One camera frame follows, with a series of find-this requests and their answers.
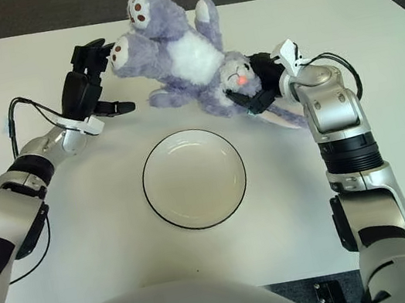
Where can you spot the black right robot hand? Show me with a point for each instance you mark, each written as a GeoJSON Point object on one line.
{"type": "Point", "coordinates": [267, 73]}

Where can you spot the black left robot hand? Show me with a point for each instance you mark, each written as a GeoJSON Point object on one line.
{"type": "Point", "coordinates": [78, 95]}

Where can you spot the purple plush bunny doll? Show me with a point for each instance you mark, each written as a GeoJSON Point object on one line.
{"type": "Point", "coordinates": [190, 59]}

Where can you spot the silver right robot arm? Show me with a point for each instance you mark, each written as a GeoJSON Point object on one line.
{"type": "Point", "coordinates": [332, 109]}

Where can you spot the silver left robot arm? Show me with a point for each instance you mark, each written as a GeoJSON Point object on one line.
{"type": "Point", "coordinates": [48, 143]}

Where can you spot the white plate with black rim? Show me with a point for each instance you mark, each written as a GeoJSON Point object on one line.
{"type": "Point", "coordinates": [194, 180]}

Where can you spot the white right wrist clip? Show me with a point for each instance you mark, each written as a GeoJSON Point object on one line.
{"type": "Point", "coordinates": [287, 54]}

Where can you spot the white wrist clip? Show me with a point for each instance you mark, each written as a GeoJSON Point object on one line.
{"type": "Point", "coordinates": [94, 125]}
{"type": "Point", "coordinates": [287, 54]}

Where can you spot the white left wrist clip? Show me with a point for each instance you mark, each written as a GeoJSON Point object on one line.
{"type": "Point", "coordinates": [94, 125]}

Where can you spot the black metal bracket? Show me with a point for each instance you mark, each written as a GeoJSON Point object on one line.
{"type": "Point", "coordinates": [328, 300]}

